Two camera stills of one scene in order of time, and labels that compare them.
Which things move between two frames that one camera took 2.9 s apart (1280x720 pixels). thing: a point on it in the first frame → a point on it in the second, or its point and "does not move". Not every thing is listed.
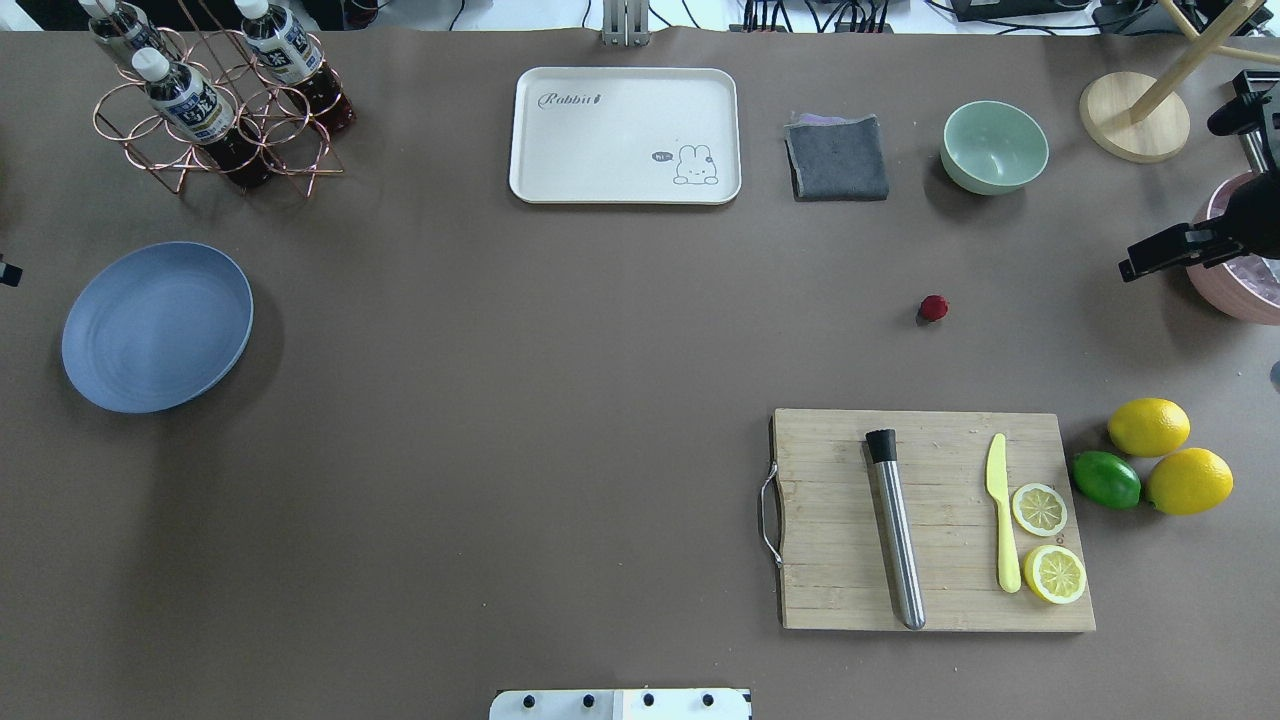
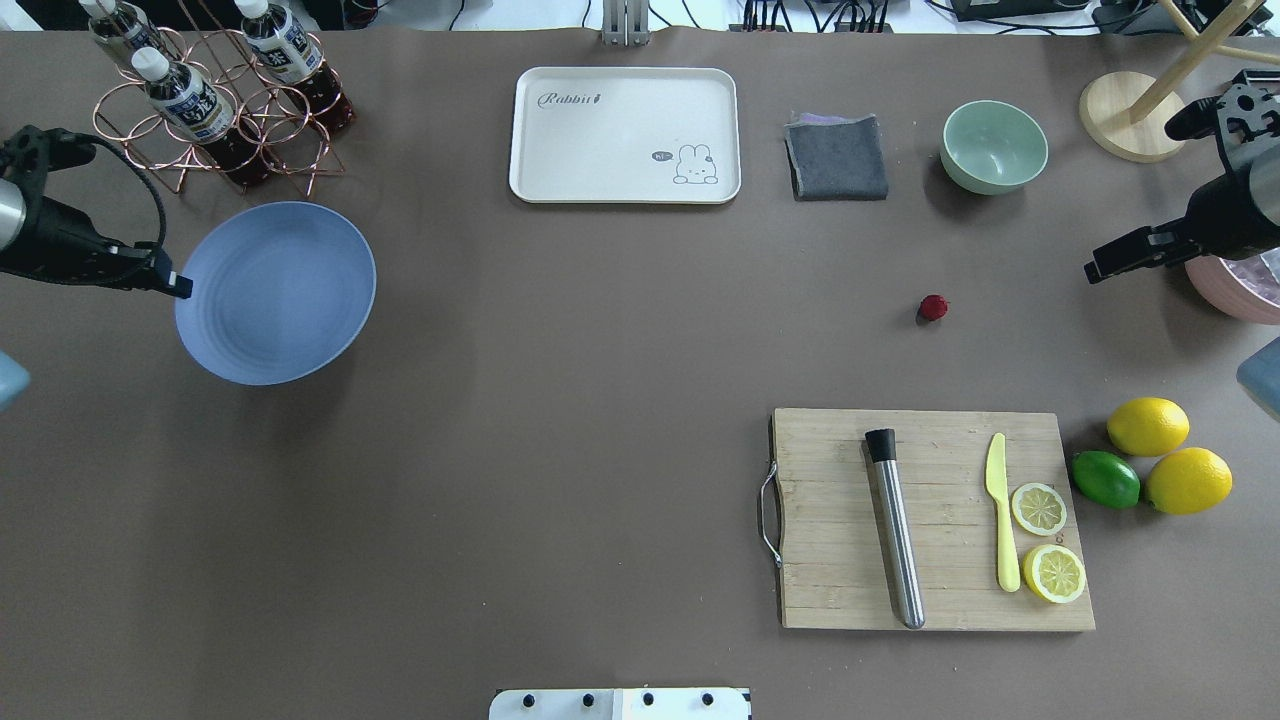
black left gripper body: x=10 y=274 → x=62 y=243
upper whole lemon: x=1149 y=427 does not move
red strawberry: x=934 y=307 does not move
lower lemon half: x=1055 y=574 does not move
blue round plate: x=156 y=325 → x=279 y=294
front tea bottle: x=192 y=108 does not move
